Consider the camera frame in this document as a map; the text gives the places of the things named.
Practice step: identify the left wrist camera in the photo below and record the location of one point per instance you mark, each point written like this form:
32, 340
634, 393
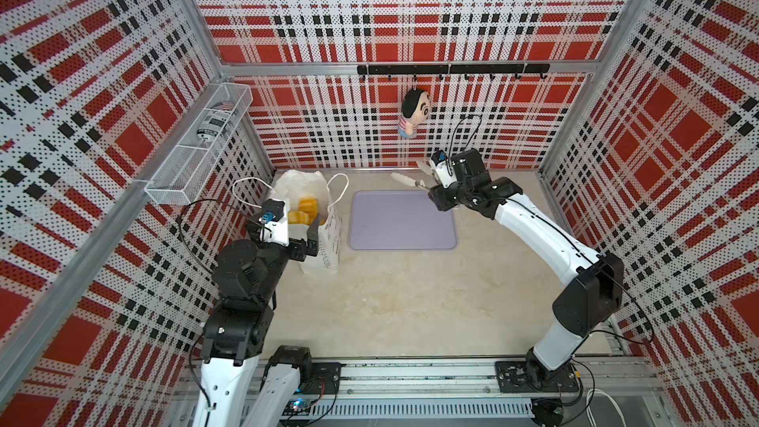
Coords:
274, 222

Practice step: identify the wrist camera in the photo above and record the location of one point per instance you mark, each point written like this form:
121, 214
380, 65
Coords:
442, 170
274, 222

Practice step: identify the lavender tray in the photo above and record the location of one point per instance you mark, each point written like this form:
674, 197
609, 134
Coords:
399, 221

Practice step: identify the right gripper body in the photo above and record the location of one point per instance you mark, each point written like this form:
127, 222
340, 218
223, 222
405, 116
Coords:
452, 196

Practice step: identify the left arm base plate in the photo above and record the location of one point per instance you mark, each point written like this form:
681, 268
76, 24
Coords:
325, 380

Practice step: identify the metal tongs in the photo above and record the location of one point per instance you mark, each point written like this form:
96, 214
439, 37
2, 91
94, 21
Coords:
428, 168

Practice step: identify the clear wire shelf basket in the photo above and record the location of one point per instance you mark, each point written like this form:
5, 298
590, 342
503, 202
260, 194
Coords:
182, 176

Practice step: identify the hanging doll toy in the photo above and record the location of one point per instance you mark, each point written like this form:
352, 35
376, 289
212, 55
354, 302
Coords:
415, 109

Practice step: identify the can in basket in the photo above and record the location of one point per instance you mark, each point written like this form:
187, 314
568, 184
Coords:
213, 124

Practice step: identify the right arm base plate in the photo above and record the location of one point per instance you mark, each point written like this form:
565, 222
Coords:
531, 377

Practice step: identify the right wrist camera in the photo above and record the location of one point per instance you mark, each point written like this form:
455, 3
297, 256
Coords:
442, 170

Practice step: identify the long ridged bread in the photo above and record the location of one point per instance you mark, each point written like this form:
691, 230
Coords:
306, 212

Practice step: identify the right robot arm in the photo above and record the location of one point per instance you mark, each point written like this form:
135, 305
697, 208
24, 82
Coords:
592, 282

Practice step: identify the white paper bag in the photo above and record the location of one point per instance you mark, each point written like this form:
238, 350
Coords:
290, 187

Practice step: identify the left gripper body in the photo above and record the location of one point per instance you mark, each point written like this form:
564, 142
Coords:
296, 249

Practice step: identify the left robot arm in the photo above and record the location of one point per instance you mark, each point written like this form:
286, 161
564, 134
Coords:
247, 275

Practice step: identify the black hook rail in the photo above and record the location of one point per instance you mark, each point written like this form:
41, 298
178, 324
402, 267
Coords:
390, 70

